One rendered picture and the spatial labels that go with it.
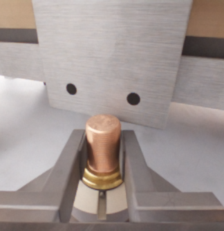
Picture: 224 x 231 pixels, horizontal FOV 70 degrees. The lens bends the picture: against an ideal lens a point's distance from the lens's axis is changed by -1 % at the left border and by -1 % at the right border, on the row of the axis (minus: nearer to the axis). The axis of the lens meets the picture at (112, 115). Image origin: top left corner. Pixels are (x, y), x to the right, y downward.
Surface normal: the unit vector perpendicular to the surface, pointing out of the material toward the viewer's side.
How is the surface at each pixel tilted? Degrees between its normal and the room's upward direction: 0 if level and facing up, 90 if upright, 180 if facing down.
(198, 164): 180
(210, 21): 90
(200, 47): 90
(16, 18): 90
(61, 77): 90
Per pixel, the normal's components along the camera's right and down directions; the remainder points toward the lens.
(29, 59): -0.33, 0.46
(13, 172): 0.03, -0.87
